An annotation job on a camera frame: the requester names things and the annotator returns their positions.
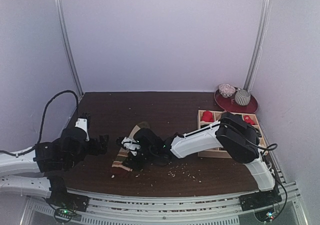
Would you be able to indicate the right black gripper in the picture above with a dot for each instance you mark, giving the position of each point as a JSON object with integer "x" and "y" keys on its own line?
{"x": 136, "y": 157}

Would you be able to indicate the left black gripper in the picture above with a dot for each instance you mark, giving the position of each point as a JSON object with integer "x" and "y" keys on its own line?
{"x": 96, "y": 151}

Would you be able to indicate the beige striped long sock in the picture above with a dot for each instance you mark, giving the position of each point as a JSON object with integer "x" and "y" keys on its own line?
{"x": 118, "y": 168}

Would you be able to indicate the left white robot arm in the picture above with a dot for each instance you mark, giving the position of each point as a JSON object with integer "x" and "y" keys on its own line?
{"x": 62, "y": 154}

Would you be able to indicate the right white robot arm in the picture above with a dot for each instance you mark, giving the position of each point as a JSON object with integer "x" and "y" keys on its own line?
{"x": 183, "y": 145}

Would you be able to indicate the wooden compartment box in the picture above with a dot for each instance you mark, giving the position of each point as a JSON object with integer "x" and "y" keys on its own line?
{"x": 239, "y": 140}

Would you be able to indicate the red round plate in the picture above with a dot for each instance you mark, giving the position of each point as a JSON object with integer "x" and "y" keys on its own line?
{"x": 229, "y": 104}

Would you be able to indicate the white dotted bowl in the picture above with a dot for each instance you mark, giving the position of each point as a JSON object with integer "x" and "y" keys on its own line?
{"x": 226, "y": 90}

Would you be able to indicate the red patterned rolled sock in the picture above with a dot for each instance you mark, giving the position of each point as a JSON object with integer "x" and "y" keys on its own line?
{"x": 248, "y": 120}

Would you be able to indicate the grey striped cup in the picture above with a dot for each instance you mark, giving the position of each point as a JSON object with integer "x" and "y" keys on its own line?
{"x": 242, "y": 97}

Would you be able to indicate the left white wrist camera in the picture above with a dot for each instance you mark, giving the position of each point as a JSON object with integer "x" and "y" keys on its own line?
{"x": 83, "y": 122}

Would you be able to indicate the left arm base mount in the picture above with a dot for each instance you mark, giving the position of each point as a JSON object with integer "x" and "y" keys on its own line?
{"x": 66, "y": 208}

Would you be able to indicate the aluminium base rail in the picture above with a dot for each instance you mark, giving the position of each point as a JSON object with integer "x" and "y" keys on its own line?
{"x": 225, "y": 209}

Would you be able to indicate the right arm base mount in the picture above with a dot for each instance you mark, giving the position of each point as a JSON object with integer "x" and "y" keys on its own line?
{"x": 264, "y": 204}

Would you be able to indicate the left aluminium frame post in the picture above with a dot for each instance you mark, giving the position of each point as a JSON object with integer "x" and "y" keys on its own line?
{"x": 67, "y": 47}

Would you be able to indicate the aluminium frame post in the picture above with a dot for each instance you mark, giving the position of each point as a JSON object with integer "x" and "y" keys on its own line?
{"x": 67, "y": 47}
{"x": 258, "y": 45}

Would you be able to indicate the right aluminium frame post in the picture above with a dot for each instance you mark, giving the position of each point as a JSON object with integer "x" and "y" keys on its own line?
{"x": 258, "y": 45}

